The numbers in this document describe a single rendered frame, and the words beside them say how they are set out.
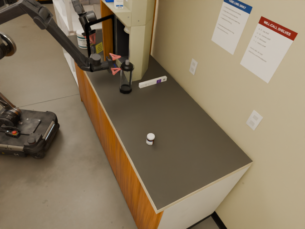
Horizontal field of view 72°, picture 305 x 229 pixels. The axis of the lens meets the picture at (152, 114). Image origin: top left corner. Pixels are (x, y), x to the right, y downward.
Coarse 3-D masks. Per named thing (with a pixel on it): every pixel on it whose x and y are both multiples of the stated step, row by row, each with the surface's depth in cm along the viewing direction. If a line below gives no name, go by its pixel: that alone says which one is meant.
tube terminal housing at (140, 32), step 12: (132, 0) 133; (144, 0) 137; (132, 12) 139; (144, 12) 143; (132, 24) 144; (144, 24) 148; (132, 36) 150; (144, 36) 156; (132, 48) 157; (144, 48) 165; (132, 60) 164; (144, 60) 176; (144, 72) 187
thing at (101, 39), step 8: (96, 24) 154; (104, 24) 161; (96, 32) 157; (104, 32) 165; (112, 32) 172; (96, 40) 161; (104, 40) 169; (112, 40) 177; (96, 48) 165; (104, 48) 173; (112, 48) 182; (104, 56) 178
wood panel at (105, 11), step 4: (100, 0) 161; (156, 0) 180; (100, 4) 163; (104, 4) 162; (100, 8) 166; (104, 8) 164; (108, 8) 166; (104, 12) 166; (108, 12) 168; (112, 12) 169; (104, 16) 168; (152, 24) 194; (152, 28) 196; (152, 32) 199
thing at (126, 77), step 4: (120, 64) 153; (132, 68) 152; (120, 72) 157; (124, 72) 152; (128, 72) 152; (132, 72) 155; (120, 76) 158; (124, 76) 154; (128, 76) 155; (132, 76) 159; (120, 80) 160; (124, 80) 157; (128, 80) 157; (120, 84) 162; (124, 84) 159; (128, 84) 160; (120, 88) 164; (124, 88) 162; (128, 88) 163
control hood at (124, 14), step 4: (104, 0) 148; (108, 4) 143; (112, 4) 144; (112, 8) 138; (124, 8) 141; (116, 12) 134; (120, 12) 135; (124, 12) 136; (128, 12) 137; (120, 16) 137; (124, 16) 138; (128, 16) 139; (124, 20) 140; (128, 20) 141; (128, 24) 143
